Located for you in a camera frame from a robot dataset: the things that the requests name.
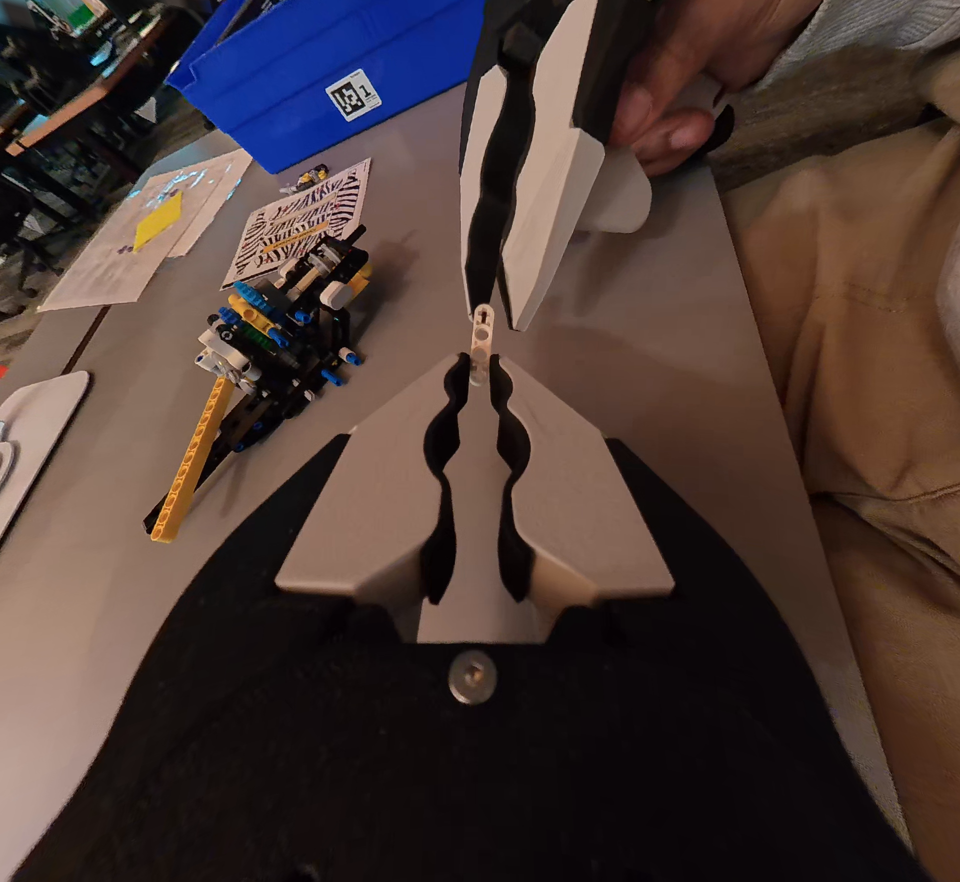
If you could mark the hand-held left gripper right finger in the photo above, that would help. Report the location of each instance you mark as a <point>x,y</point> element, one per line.
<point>592,514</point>

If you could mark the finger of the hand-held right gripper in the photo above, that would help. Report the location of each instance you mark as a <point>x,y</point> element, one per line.
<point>474,176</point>
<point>555,206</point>

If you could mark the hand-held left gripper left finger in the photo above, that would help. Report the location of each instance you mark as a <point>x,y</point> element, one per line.
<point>367,514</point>

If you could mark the small white lego beam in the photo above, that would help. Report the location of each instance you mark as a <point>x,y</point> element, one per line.
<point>482,334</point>

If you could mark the partly built lego model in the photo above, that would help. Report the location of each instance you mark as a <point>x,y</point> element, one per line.
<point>285,342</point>

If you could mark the small loose lego pieces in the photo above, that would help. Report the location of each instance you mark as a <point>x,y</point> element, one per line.
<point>307,180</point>

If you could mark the yellow lego plate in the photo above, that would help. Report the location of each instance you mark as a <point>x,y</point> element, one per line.
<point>157,221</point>

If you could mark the zebra striped sticker sheet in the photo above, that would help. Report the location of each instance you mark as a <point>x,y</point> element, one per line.
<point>300,210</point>

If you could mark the blue storage bin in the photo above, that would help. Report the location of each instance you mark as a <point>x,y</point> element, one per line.
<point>360,34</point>

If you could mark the person's beige trousers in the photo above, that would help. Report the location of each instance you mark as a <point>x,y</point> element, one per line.
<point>862,372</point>

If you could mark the paper sheet with yellow note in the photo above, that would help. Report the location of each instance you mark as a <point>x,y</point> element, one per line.
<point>105,267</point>

